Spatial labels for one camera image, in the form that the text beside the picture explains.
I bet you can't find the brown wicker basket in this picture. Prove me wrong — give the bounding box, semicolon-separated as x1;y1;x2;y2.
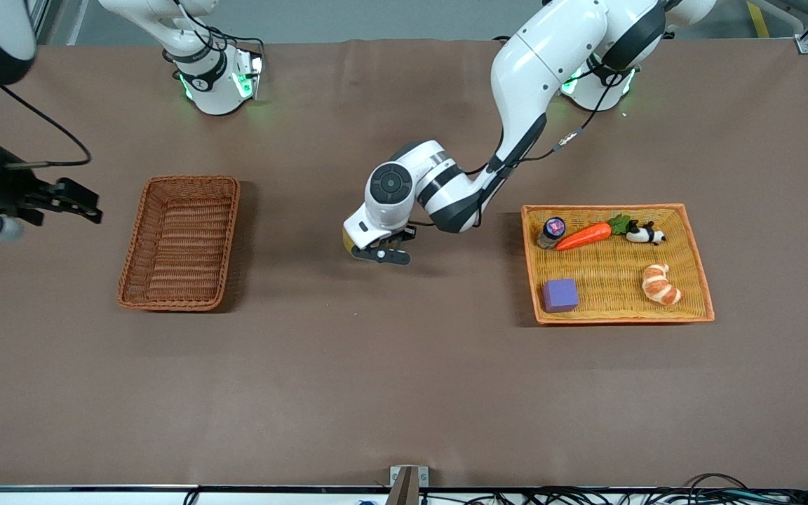
117;175;241;312

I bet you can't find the yellow wicker basket orange rim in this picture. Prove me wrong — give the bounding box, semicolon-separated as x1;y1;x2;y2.
520;203;715;325

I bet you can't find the small bottle with blue lid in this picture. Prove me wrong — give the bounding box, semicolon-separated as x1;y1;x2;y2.
537;217;567;250

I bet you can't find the purple foam cube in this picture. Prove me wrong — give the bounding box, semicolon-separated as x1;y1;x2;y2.
541;278;580;314

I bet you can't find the toy carrot with green leaves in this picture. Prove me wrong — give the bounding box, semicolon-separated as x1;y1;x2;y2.
555;215;633;252

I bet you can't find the toy panda figure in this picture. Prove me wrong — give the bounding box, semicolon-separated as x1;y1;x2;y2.
625;221;666;245

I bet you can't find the toy croissant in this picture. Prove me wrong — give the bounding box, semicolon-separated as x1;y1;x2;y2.
641;263;683;307

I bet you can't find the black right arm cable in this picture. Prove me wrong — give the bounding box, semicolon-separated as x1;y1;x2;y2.
0;83;93;169

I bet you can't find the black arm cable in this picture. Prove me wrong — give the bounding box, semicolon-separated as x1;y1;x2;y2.
0;83;93;169
460;60;640;176

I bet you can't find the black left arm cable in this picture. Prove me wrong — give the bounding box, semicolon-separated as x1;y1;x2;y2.
460;60;640;176

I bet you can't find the metal table edge bracket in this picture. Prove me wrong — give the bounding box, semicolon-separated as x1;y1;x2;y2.
389;465;429;505

